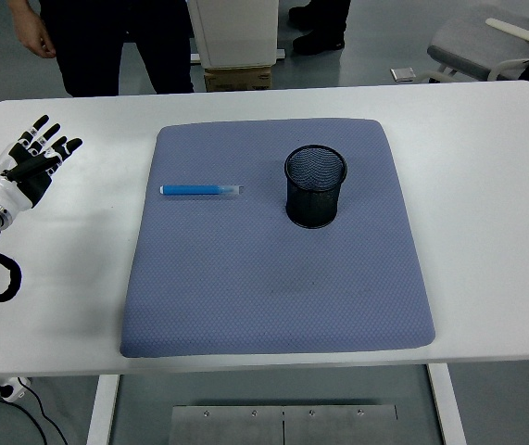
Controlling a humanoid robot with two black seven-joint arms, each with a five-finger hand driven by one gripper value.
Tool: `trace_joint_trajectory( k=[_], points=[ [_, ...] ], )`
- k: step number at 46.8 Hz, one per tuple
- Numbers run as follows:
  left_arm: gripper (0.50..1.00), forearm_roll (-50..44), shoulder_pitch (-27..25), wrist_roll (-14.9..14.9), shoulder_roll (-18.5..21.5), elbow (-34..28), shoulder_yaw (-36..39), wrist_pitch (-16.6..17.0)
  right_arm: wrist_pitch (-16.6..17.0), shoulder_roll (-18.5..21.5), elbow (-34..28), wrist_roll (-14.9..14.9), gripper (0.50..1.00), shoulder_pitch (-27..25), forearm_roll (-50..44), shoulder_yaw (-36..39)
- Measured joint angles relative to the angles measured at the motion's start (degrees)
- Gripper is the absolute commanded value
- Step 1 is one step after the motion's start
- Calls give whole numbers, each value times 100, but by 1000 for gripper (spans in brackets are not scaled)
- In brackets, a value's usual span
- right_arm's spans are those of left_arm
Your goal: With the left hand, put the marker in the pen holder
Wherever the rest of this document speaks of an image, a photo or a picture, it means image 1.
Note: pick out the white power strip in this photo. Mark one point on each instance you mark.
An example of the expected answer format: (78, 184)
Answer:
(11, 390)

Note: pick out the grey chair with white armrests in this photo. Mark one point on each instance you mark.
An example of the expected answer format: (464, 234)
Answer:
(472, 46)

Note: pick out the person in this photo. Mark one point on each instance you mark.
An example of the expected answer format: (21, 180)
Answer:
(106, 46)
(319, 41)

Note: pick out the black mesh pen holder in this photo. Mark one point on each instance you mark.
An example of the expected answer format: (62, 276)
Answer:
(312, 208)

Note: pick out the brown cardboard box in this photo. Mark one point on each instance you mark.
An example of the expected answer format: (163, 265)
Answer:
(236, 80)

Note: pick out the white pedestal unit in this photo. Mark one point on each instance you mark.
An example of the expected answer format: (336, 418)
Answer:
(236, 32)

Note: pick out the blue marker pen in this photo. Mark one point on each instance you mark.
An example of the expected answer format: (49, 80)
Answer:
(190, 190)

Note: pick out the white table leg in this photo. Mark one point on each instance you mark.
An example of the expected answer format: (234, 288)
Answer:
(102, 412)
(444, 408)

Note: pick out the blue-grey quilted mat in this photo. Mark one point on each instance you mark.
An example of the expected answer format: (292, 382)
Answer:
(268, 287)

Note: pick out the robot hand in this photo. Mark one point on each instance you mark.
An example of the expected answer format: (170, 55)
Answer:
(2, 183)

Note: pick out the small silver floor object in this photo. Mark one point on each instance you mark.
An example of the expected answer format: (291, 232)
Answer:
(403, 75)

